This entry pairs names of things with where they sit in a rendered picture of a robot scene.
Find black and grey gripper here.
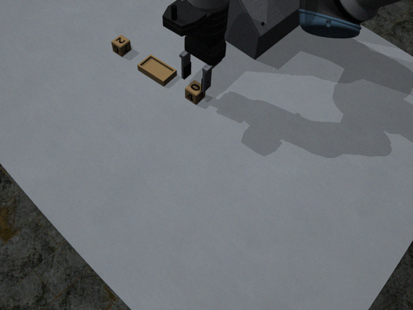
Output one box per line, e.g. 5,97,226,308
162,0,229,92

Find tan shallow rectangular tray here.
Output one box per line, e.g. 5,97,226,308
138,55,177,87

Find tan wooden cube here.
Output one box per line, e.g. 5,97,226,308
185,80,206,105
111,35,131,57

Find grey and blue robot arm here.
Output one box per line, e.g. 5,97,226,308
298,0,401,39

